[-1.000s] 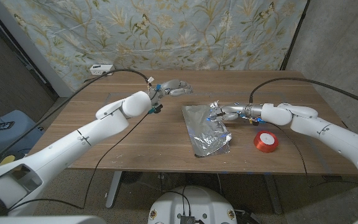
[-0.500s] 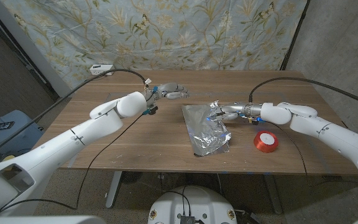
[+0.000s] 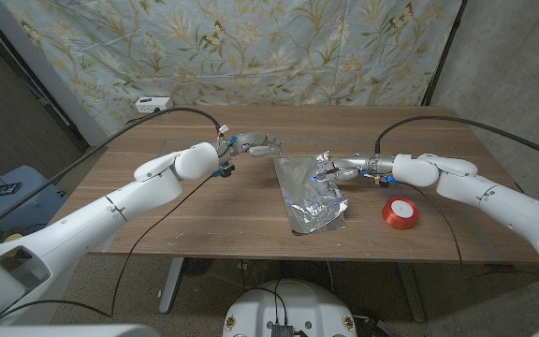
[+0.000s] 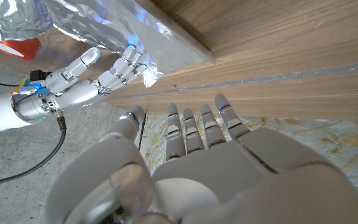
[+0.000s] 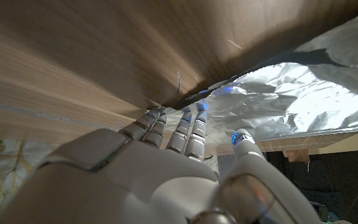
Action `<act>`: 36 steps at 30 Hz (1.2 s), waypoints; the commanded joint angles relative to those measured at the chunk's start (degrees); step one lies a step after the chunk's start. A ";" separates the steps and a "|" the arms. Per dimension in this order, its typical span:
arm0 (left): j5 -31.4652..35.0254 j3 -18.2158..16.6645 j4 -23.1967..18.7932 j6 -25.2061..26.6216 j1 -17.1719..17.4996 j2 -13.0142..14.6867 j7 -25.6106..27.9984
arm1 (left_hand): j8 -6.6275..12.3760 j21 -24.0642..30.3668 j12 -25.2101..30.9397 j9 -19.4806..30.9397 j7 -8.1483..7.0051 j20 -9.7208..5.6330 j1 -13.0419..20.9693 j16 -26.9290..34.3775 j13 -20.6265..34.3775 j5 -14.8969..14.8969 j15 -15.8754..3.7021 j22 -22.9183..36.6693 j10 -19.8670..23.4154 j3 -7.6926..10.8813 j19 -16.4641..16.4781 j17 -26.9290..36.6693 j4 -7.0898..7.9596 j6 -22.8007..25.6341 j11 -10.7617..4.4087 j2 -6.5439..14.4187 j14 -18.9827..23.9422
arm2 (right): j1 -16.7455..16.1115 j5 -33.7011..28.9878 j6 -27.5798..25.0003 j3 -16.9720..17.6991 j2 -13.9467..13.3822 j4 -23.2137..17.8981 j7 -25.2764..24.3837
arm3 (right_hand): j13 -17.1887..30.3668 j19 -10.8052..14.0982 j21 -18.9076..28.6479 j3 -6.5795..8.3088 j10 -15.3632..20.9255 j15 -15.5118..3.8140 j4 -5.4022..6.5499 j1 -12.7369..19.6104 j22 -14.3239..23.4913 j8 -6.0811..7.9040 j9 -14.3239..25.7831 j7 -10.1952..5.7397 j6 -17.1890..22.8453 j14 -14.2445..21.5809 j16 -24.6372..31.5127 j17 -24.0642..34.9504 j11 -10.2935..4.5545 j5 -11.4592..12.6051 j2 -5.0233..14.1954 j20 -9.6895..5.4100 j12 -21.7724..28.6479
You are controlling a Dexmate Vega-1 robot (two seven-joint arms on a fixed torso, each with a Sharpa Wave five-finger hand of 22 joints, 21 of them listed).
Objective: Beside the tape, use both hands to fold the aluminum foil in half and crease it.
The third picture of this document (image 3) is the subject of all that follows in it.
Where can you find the white power strip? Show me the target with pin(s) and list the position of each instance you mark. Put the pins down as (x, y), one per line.
(152, 104)

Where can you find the black backdrop stand pole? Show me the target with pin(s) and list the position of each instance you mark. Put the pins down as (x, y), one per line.
(442, 51)

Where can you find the red tape roll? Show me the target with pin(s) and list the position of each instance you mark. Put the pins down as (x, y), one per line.
(393, 220)

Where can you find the floral light blue backdrop cloth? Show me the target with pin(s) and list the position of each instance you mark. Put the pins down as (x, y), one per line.
(251, 47)

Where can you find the crinkled aluminum foil sheet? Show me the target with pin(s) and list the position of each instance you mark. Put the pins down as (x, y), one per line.
(311, 196)

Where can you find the small grey box on base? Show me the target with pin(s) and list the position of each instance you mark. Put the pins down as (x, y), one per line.
(282, 330)

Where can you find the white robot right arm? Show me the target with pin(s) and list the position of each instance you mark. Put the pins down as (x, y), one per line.
(466, 182)

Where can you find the grey metal table leg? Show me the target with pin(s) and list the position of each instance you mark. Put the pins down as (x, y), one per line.
(170, 285)
(412, 295)

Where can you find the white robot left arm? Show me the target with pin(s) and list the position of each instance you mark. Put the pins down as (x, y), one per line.
(110, 215)

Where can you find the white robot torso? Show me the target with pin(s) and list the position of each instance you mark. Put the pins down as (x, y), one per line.
(63, 331)

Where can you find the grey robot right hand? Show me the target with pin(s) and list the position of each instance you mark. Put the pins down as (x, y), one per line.
(344, 167)

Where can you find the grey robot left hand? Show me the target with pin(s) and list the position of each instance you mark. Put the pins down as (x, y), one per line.
(255, 142)

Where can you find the black label on bin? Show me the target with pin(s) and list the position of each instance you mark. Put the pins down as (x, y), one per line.
(0, 189)

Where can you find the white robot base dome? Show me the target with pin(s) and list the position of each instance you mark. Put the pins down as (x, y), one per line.
(297, 304)

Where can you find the blue plastic bin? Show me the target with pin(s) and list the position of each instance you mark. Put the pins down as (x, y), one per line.
(17, 210)

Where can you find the black shoe with yellow insole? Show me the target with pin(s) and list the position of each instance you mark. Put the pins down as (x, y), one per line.
(11, 237)

